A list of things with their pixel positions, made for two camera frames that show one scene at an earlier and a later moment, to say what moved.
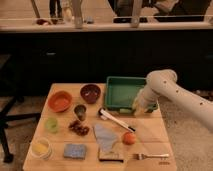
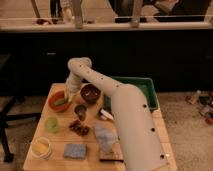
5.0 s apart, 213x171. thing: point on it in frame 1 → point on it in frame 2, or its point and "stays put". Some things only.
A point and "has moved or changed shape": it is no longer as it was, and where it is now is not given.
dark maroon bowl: x=90 y=93 stays put
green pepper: x=125 y=110 has moved or changed shape
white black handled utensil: x=105 y=115 stays put
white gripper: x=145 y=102 → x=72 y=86
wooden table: x=75 y=131 stays put
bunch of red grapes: x=81 y=130 stays put
